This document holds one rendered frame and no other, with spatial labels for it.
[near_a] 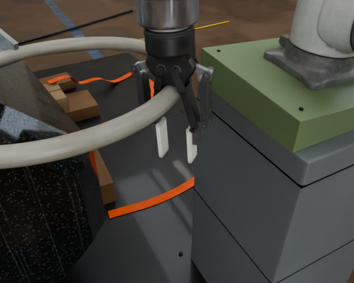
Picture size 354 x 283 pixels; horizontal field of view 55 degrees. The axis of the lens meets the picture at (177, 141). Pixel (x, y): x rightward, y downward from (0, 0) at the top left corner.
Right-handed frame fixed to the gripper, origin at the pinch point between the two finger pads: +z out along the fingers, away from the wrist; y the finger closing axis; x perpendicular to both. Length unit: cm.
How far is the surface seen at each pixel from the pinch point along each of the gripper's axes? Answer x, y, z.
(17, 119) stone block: -6.0, 46.0, 6.4
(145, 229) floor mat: -41, 37, 79
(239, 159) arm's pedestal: -20.6, -6.9, 17.0
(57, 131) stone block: -14.1, 42.2, 13.8
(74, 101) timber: -110, 121, 63
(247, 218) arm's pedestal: -17.1, -10.5, 32.5
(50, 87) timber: -105, 133, 52
